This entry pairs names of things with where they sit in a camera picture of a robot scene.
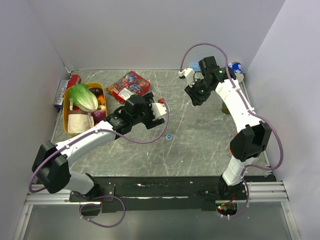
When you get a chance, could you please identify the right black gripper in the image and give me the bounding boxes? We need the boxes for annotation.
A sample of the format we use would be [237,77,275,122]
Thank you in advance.
[184,78,213,107]

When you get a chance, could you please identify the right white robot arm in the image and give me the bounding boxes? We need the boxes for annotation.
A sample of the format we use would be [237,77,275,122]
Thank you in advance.
[178,56,272,200]

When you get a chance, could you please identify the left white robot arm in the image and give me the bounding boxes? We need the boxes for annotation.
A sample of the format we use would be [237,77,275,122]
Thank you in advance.
[31,93,170,201]

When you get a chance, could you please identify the blue bottle cap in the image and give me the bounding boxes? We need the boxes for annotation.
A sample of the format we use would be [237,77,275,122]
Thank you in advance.
[166,134,173,140]

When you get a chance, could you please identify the green glass bottle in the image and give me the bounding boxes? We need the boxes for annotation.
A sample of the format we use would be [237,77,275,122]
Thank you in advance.
[221,101,230,114]

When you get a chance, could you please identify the blue tissue pack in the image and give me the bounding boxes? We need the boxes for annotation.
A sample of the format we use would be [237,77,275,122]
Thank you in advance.
[189,64,201,72]

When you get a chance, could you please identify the red snack package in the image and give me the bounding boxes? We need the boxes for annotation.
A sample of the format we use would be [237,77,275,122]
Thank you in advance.
[106,71,151,104]

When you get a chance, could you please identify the red onion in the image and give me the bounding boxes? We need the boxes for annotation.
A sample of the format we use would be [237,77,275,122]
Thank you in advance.
[93,109,106,124]

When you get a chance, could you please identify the dark eggplant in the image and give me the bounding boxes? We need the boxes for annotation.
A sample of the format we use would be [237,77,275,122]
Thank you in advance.
[89,87,104,96]

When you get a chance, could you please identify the beige paper bag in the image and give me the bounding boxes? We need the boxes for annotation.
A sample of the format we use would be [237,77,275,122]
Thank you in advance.
[67,112,94,134]

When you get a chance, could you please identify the green cabbage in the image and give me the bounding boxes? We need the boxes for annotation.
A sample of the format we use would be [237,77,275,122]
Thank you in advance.
[69,83,99,113]

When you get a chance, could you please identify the yellow plastic basket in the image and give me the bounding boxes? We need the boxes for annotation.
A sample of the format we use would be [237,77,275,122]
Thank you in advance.
[63,82,108,137]

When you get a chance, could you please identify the grey foil box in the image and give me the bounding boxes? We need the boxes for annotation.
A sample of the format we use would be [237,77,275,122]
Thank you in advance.
[53,79,69,109]

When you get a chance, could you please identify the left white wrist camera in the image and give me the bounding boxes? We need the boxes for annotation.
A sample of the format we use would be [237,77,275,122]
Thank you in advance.
[151,98,170,119]

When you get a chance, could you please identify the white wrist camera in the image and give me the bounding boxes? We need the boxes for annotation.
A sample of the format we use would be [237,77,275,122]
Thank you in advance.
[151,98,170,119]
[178,67,196,88]

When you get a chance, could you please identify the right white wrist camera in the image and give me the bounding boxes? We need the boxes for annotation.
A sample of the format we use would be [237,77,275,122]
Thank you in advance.
[178,67,196,88]

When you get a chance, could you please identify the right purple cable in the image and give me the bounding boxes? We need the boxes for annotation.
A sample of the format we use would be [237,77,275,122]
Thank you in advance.
[180,42,285,218]

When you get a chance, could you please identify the purple cable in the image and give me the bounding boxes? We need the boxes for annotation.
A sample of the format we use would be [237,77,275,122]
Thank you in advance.
[28,99,171,228]
[180,42,285,218]

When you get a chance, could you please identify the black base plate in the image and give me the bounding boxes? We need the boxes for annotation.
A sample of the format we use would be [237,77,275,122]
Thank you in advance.
[67,176,276,215]

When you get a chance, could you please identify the aluminium rail frame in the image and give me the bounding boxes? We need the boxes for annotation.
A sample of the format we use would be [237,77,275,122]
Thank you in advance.
[13,181,301,240]

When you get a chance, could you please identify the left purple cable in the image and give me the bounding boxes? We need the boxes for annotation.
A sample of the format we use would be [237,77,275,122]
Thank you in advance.
[28,99,171,228]

